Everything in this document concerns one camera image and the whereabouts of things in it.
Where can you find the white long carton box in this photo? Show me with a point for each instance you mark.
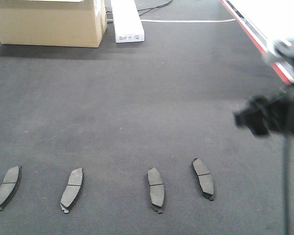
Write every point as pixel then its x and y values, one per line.
pixel 127 23

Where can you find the grey brake pad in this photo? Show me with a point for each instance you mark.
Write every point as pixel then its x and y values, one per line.
pixel 156 190
pixel 10 185
pixel 204 179
pixel 72 190

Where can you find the black conveyor belt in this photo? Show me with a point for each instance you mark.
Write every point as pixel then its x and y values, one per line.
pixel 121 109

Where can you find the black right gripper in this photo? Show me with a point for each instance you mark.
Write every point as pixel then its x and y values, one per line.
pixel 269 113

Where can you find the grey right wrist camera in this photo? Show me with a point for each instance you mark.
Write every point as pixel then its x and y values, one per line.
pixel 280 51

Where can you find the brown cardboard box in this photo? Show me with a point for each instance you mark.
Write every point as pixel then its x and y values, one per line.
pixel 64 23

